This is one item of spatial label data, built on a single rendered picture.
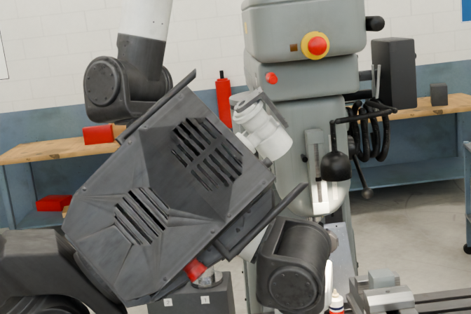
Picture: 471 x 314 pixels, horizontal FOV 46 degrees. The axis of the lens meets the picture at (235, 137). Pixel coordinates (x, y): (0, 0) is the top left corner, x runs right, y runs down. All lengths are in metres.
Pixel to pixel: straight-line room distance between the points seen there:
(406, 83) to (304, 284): 0.96
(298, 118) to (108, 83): 0.56
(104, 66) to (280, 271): 0.45
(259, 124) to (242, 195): 0.24
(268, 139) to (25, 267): 0.46
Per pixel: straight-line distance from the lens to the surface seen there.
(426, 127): 6.13
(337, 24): 1.25
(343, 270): 1.96
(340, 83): 1.36
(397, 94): 1.74
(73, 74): 5.84
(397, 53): 1.73
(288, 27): 1.23
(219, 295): 1.52
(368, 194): 1.44
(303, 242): 0.97
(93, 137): 5.28
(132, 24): 1.03
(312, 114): 1.39
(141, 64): 1.02
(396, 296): 1.62
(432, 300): 1.83
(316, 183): 1.39
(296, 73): 1.34
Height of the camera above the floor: 1.83
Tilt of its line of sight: 12 degrees down
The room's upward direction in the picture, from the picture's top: 6 degrees counter-clockwise
